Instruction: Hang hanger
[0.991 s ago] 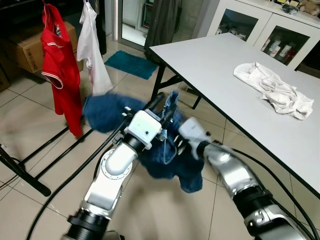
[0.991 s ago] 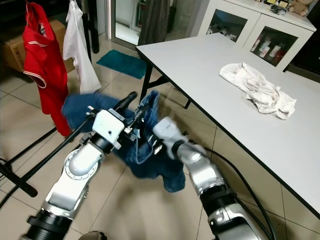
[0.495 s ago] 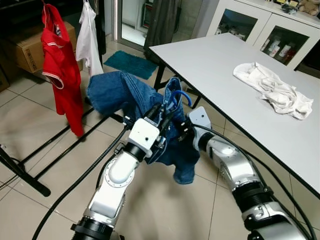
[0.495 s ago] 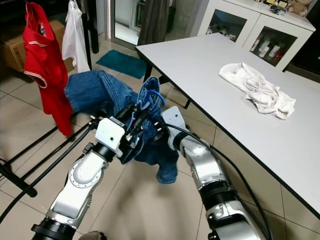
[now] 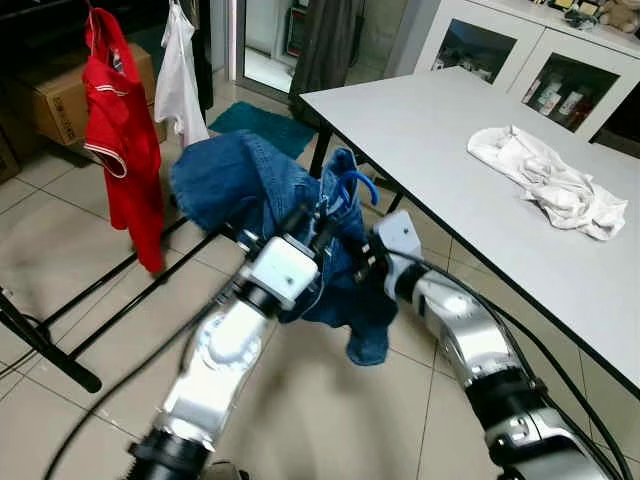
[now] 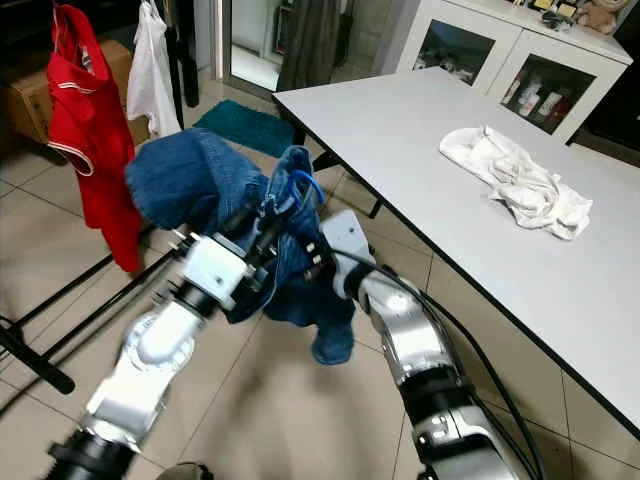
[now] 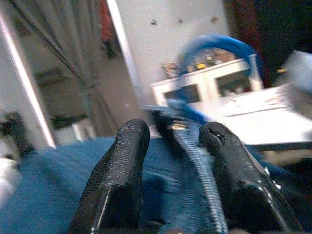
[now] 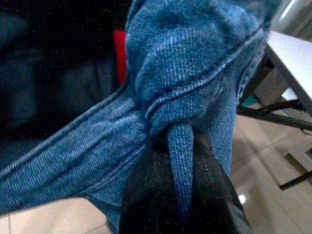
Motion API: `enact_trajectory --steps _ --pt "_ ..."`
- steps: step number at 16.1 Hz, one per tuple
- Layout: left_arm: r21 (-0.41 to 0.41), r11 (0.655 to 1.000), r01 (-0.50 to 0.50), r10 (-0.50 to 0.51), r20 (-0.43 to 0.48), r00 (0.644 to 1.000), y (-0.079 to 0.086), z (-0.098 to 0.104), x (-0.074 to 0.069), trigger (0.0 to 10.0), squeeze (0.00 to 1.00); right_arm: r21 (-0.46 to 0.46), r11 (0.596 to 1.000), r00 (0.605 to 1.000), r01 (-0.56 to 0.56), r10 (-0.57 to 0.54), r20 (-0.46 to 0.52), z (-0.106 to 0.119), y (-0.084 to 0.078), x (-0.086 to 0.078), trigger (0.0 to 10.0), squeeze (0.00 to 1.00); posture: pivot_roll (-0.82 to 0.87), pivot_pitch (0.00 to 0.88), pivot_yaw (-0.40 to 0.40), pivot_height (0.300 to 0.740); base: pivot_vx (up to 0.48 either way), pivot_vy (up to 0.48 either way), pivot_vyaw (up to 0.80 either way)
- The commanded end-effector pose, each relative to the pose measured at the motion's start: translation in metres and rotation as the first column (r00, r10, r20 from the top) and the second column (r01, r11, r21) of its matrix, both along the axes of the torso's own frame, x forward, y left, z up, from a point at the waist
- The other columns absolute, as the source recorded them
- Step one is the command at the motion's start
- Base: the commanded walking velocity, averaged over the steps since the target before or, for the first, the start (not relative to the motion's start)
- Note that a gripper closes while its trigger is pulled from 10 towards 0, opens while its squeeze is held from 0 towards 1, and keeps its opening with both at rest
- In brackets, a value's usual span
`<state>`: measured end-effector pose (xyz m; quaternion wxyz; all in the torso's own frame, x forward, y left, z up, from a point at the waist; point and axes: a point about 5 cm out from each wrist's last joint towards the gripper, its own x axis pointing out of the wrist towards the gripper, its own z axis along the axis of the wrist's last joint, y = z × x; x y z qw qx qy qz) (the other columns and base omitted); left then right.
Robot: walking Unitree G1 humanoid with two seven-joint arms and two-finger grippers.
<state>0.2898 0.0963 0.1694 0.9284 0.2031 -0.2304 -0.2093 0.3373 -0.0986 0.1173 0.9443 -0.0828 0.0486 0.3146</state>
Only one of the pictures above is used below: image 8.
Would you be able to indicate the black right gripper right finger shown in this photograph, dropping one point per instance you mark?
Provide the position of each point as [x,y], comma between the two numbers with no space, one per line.
[214,200]

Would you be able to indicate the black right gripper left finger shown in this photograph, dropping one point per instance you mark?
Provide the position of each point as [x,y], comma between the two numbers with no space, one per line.
[151,195]

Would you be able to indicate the blue denim shorts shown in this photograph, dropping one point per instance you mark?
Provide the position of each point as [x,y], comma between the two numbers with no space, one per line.
[182,61]

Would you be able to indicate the red shirt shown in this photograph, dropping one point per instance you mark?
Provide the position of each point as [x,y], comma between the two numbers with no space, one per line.
[120,58]

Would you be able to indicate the teal floor mat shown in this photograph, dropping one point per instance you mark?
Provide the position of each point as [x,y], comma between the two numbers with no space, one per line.
[250,100]

